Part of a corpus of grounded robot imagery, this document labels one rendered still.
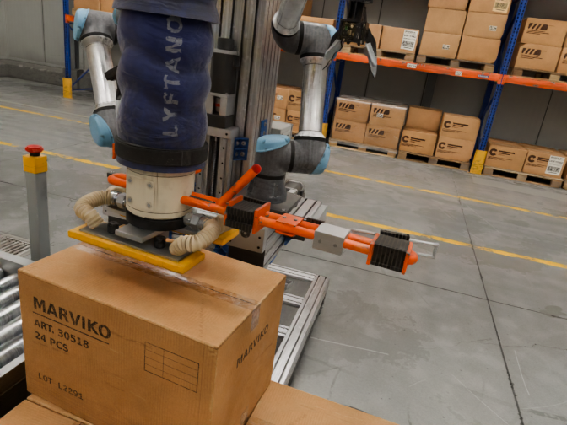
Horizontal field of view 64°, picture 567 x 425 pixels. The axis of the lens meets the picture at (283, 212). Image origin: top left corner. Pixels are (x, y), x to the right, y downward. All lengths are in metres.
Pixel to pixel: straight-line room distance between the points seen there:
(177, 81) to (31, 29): 12.02
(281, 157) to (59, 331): 0.87
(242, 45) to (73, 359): 1.20
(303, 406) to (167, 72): 1.04
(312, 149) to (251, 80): 0.37
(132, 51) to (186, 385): 0.76
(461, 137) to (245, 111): 6.67
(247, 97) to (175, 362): 1.06
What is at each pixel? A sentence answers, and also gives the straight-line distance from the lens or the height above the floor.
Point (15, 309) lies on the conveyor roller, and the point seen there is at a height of 0.54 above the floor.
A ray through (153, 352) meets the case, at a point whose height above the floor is 0.86.
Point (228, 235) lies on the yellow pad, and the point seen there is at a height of 1.07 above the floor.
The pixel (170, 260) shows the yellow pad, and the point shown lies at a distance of 1.10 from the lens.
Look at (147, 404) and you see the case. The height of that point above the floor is 0.70.
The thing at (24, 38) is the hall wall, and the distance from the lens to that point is 13.19.
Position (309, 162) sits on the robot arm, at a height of 1.20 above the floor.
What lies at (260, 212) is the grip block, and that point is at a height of 1.20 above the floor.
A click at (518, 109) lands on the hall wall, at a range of 9.63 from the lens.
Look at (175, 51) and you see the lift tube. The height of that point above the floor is 1.53.
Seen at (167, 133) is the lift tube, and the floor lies 1.35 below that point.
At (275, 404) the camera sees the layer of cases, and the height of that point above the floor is 0.54.
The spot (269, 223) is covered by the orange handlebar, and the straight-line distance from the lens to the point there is 1.05.
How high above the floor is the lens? 1.57
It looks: 20 degrees down
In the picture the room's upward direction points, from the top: 8 degrees clockwise
